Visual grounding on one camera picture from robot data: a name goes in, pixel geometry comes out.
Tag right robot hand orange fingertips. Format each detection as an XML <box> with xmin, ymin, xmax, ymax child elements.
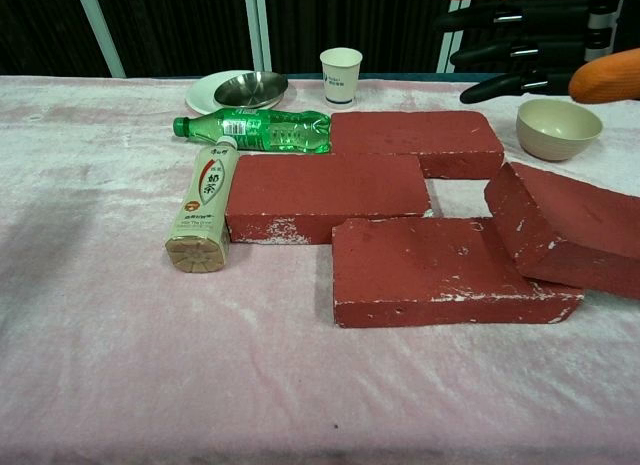
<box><xmin>432</xmin><ymin>0</ymin><xmax>640</xmax><ymax>105</ymax></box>

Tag red brick with face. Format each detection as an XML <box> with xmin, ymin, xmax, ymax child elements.
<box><xmin>483</xmin><ymin>161</ymin><xmax>640</xmax><ymax>301</ymax></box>

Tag red brick with faint scratches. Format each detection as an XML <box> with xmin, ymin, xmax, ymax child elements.
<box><xmin>329</xmin><ymin>110</ymin><xmax>505</xmax><ymax>180</ymax></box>

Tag red brick white-flecked face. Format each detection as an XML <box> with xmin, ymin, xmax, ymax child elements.
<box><xmin>331</xmin><ymin>216</ymin><xmax>585</xmax><ymax>329</ymax></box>

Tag red brick white-chipped side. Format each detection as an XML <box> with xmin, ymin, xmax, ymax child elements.
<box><xmin>224</xmin><ymin>153</ymin><xmax>434</xmax><ymax>246</ymax></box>

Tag beige ceramic bowl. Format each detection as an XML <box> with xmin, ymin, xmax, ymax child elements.
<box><xmin>515</xmin><ymin>98</ymin><xmax>605</xmax><ymax>162</ymax></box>

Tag white paper cup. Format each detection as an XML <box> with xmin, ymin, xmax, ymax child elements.
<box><xmin>319</xmin><ymin>47</ymin><xmax>364</xmax><ymax>110</ymax></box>

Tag stainless steel dish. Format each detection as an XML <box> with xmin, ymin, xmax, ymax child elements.
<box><xmin>213</xmin><ymin>70</ymin><xmax>290</xmax><ymax>109</ymax></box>

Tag green plastic soda bottle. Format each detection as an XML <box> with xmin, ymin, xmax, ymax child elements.
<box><xmin>172</xmin><ymin>108</ymin><xmax>334</xmax><ymax>155</ymax></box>

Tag white round plate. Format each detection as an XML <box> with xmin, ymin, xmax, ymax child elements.
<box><xmin>184</xmin><ymin>69</ymin><xmax>291</xmax><ymax>116</ymax></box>

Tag beige milk tea bottle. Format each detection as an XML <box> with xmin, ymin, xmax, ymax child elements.
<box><xmin>164</xmin><ymin>135</ymin><xmax>240</xmax><ymax>275</ymax></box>

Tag pink velvet table cloth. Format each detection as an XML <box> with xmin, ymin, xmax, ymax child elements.
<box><xmin>0</xmin><ymin>74</ymin><xmax>640</xmax><ymax>465</ymax></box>

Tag white partition post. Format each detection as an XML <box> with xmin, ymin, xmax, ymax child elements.
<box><xmin>437</xmin><ymin>0</ymin><xmax>466</xmax><ymax>74</ymax></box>
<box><xmin>74</xmin><ymin>0</ymin><xmax>126</xmax><ymax>79</ymax></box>
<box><xmin>243</xmin><ymin>0</ymin><xmax>274</xmax><ymax>74</ymax></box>

